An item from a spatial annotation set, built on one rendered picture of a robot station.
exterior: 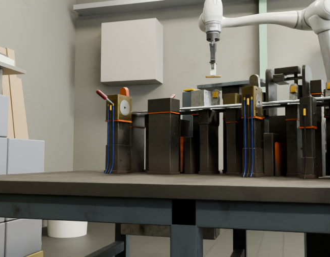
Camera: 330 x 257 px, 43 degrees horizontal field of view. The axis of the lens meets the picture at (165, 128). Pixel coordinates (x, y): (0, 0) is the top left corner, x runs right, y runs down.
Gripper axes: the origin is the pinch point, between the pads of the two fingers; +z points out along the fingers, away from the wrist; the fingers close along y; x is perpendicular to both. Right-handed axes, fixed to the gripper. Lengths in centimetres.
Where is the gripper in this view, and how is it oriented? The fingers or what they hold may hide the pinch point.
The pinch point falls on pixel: (213, 69)
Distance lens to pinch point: 234.5
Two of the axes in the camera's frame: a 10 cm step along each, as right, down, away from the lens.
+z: -0.1, 10.0, -0.7
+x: 9.9, 0.0, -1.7
